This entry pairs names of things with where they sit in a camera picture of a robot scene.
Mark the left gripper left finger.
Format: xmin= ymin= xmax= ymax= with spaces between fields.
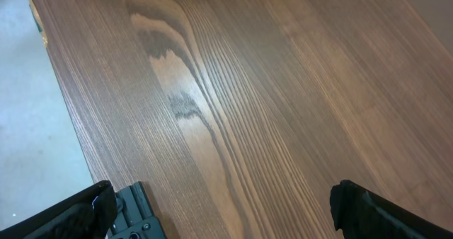
xmin=1 ymin=180 xmax=117 ymax=238

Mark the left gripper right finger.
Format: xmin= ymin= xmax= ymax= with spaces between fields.
xmin=329 ymin=180 xmax=452 ymax=239

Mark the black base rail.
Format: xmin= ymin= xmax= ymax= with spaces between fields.
xmin=107 ymin=182 xmax=166 ymax=239

